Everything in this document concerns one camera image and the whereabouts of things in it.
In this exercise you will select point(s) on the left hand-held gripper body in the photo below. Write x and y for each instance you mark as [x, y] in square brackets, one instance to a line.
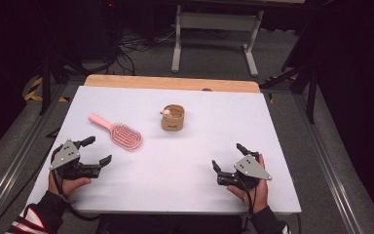
[64, 156]

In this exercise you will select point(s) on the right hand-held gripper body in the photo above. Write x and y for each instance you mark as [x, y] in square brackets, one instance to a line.
[251, 169]

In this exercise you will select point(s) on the pink hairbrush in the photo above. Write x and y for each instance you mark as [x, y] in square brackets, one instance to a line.
[126, 136]

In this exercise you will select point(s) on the tan bear pot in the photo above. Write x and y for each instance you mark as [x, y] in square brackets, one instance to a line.
[172, 123]

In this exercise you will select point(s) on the person's right hand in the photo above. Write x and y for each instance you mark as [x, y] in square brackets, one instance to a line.
[260, 195]

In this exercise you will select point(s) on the person's left hand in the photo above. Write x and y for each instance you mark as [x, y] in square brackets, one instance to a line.
[68, 186]

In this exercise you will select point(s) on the white table sheet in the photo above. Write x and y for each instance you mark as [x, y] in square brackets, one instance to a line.
[175, 162]

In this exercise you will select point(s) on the yellow-black hazard tape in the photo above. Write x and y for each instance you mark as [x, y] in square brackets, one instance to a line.
[34, 91]
[271, 97]

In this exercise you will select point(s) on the black tripod stand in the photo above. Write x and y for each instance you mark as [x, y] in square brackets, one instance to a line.
[46, 84]
[311, 97]

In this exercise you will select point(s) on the wooden table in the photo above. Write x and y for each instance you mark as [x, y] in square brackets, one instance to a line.
[142, 82]

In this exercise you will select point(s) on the aluminium floor rail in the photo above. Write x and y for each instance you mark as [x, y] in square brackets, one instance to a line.
[328, 169]
[19, 156]

